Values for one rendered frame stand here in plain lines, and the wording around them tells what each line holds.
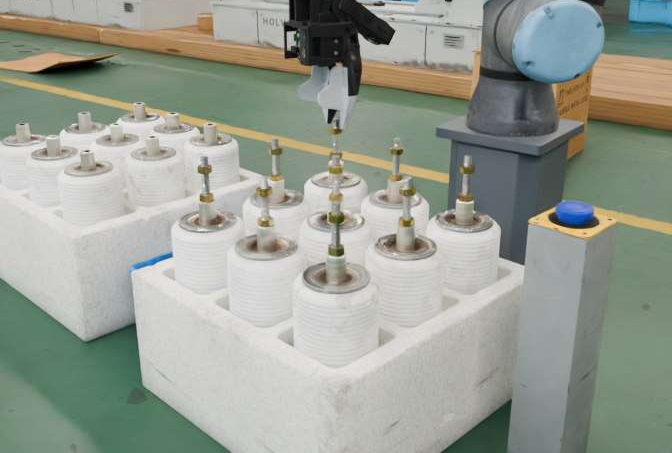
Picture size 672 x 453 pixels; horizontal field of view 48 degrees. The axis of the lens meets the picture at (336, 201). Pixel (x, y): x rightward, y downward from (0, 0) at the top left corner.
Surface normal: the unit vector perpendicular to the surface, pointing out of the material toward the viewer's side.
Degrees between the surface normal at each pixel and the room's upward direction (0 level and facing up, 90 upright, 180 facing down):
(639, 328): 0
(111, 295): 90
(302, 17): 90
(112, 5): 90
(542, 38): 98
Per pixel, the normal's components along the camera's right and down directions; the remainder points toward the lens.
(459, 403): 0.71, 0.25
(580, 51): 0.04, 0.47
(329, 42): 0.53, 0.29
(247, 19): -0.62, 0.27
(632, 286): 0.00, -0.94
